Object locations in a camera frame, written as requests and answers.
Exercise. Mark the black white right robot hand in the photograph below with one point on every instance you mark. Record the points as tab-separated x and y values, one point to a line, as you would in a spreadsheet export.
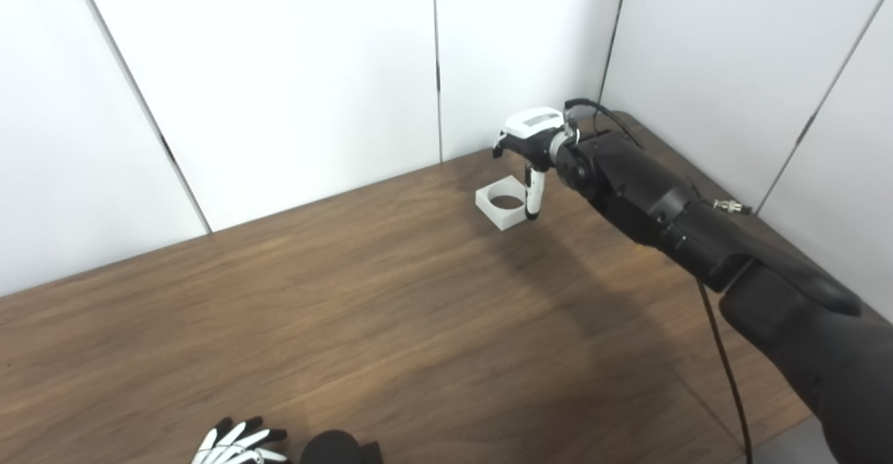
534	125

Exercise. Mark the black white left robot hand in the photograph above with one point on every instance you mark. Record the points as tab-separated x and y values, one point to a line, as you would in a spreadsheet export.
234	443

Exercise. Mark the white square piece with hole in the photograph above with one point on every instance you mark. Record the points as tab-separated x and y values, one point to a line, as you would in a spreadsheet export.
502	220

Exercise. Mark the black peg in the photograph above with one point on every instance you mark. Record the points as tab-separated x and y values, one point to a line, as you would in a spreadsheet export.
335	446

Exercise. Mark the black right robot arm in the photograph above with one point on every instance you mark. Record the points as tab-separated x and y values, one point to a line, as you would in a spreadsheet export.
663	206

